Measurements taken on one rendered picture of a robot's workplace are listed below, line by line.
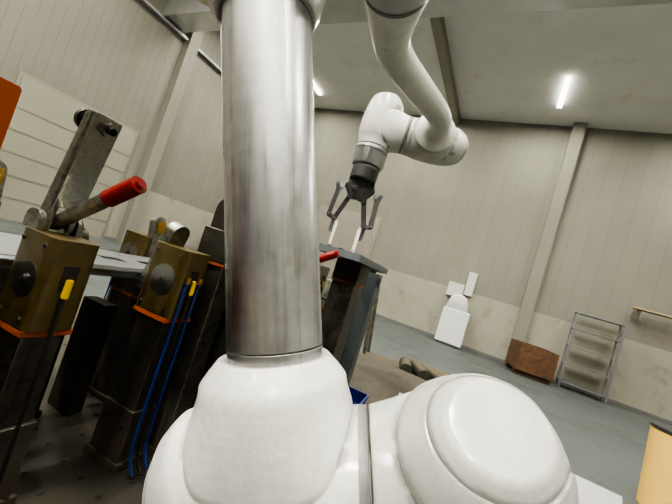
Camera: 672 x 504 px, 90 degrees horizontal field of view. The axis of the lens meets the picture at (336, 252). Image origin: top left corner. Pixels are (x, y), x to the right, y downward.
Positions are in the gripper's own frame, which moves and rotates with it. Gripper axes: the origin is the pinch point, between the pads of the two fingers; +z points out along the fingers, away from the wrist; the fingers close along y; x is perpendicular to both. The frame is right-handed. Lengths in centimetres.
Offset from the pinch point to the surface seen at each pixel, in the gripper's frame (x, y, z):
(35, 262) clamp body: 51, 36, 18
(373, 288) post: -30.0, -17.0, 11.6
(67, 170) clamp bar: 49, 38, 7
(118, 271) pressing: 33, 37, 20
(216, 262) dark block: 30.1, 22.1, 14.0
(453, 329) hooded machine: -817, -393, 74
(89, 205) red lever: 50, 33, 10
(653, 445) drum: -183, -307, 70
